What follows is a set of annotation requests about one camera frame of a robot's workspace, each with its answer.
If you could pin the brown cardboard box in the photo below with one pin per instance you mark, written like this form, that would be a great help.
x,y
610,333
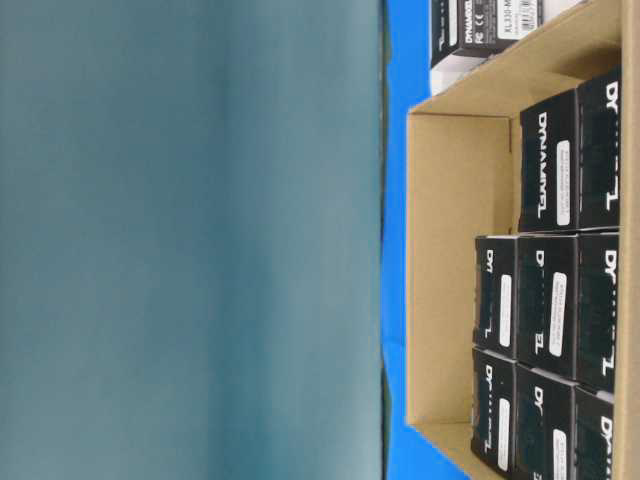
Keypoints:
x,y
463,180

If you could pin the black white box outside carton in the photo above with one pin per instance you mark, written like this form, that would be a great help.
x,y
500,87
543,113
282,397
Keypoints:
x,y
446,67

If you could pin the blue table mat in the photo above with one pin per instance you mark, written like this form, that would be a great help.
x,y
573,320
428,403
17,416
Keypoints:
x,y
405,82

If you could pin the black dynamixel box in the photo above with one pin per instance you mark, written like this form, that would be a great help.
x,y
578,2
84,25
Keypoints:
x,y
546,300
494,327
550,165
597,310
493,410
544,431
594,429
600,138

